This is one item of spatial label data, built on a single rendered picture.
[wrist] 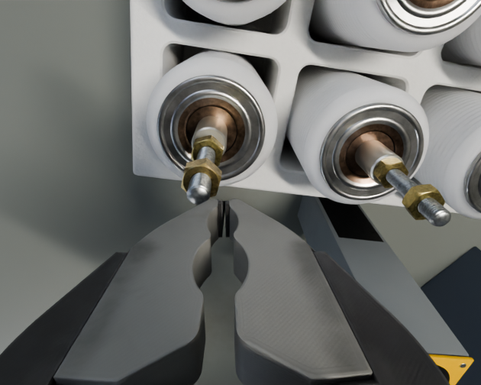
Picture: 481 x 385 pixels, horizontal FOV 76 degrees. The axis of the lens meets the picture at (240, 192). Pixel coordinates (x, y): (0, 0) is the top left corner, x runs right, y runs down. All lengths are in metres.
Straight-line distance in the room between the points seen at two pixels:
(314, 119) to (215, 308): 0.53
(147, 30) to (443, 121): 0.26
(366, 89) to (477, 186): 0.12
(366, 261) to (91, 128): 0.42
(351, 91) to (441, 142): 0.10
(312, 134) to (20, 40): 0.42
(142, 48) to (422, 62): 0.24
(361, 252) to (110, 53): 0.41
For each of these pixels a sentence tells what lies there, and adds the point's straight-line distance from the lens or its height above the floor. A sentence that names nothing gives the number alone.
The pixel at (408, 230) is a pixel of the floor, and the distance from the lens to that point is 0.65.
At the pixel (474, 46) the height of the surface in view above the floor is 0.19.
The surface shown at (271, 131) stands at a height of 0.25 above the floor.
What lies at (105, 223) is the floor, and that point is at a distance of 0.60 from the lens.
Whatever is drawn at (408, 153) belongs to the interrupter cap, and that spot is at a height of 0.25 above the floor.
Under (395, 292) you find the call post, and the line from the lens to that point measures 0.35.
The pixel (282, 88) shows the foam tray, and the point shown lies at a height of 0.18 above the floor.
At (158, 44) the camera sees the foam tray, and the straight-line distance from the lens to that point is 0.29.
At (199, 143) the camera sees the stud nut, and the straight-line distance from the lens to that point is 0.18.
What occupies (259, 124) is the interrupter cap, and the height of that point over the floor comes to 0.25.
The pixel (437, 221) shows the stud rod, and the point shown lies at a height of 0.34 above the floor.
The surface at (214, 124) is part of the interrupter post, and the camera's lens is 0.20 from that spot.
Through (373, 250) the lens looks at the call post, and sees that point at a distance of 0.40.
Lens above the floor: 0.47
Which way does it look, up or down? 62 degrees down
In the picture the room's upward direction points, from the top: 177 degrees clockwise
